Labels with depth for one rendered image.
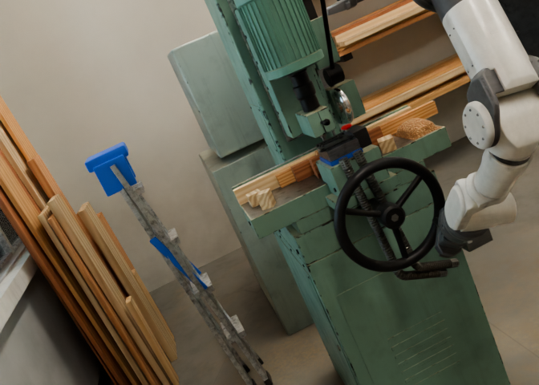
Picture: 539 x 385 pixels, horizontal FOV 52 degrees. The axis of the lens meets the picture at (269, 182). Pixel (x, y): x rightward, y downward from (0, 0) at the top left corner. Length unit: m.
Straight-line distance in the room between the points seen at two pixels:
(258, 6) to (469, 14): 0.72
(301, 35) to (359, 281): 0.70
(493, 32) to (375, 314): 0.96
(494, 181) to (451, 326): 0.84
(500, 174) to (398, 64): 3.27
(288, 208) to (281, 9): 0.53
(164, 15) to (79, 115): 0.86
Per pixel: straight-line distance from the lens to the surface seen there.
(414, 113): 1.74
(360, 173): 1.32
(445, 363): 1.84
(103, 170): 2.12
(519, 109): 0.93
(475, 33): 0.94
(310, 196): 1.49
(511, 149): 0.94
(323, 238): 1.53
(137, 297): 2.89
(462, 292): 1.76
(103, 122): 3.83
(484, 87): 0.91
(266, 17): 1.53
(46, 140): 3.89
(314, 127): 1.59
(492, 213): 1.14
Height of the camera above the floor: 1.33
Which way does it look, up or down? 14 degrees down
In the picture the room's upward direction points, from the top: 24 degrees counter-clockwise
